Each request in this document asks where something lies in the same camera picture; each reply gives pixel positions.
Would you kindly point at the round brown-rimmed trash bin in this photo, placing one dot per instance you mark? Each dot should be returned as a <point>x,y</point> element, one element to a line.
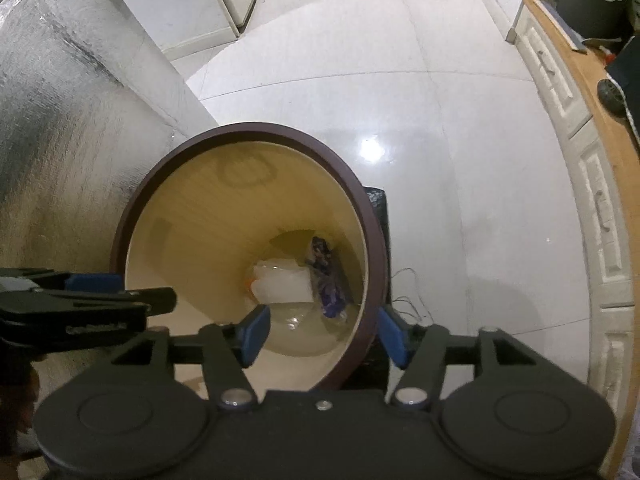
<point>238,194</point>

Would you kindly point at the cream carved low cabinet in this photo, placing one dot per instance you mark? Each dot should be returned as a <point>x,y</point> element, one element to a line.
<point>603,164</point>

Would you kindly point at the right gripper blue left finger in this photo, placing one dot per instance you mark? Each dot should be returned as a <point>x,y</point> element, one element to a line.
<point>227,351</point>

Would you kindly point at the dark purple wrapper in bin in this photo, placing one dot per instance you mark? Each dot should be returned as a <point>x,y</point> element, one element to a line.
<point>326,277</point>

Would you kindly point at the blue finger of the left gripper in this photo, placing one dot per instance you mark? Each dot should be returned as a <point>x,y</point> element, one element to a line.
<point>94,281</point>
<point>100,312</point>

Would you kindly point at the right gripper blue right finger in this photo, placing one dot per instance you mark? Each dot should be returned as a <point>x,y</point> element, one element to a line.
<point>420,352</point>

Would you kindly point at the white crumpled trash in bin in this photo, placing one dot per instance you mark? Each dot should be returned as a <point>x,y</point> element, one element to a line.
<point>280,281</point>

